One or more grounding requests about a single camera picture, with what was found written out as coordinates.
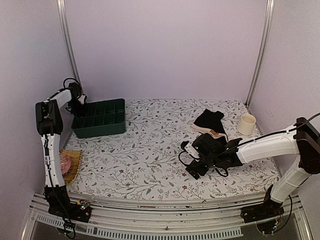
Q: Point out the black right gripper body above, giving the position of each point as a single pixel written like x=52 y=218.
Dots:
x=201 y=170

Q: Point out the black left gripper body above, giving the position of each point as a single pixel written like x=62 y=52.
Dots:
x=77 y=109

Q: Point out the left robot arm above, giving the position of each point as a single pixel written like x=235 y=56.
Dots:
x=49 y=125

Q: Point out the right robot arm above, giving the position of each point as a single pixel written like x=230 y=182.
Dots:
x=300 y=139

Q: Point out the dark green divided tray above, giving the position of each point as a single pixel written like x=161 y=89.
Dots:
x=103 y=118

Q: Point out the woven bamboo mat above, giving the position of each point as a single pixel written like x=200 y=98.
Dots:
x=76 y=158

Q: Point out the floral patterned table mat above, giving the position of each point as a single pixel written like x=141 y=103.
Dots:
x=146 y=162

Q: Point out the red patterned bowl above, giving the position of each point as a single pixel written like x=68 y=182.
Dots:
x=65 y=164

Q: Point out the cream plastic cup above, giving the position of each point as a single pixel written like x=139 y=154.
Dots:
x=246 y=124

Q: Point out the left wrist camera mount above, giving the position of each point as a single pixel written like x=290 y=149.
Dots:
x=82 y=99

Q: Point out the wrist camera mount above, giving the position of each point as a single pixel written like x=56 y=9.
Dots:
x=187 y=146
x=82 y=99

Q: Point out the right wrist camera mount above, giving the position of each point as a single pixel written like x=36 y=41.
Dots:
x=187 y=146

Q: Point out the front aluminium rail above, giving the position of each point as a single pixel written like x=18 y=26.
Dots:
x=200 y=219

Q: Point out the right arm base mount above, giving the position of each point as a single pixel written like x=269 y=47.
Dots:
x=261 y=211

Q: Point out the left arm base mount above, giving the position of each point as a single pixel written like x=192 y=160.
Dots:
x=80 y=211

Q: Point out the left aluminium frame post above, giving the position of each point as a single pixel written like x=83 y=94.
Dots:
x=62 y=13

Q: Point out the aluminium frame post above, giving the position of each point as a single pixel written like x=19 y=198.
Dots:
x=62 y=13
x=261 y=52

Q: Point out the right aluminium frame post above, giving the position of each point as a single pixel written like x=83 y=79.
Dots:
x=261 y=52

